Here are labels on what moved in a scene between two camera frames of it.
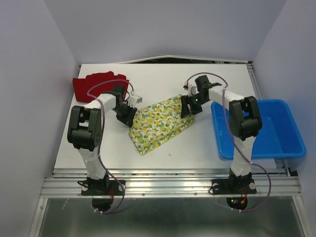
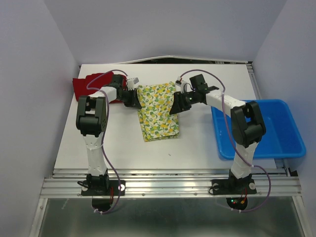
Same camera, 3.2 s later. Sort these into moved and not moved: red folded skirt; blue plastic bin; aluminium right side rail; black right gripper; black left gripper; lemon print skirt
Moved: black right gripper; black left gripper; lemon print skirt
Not moved: aluminium right side rail; blue plastic bin; red folded skirt
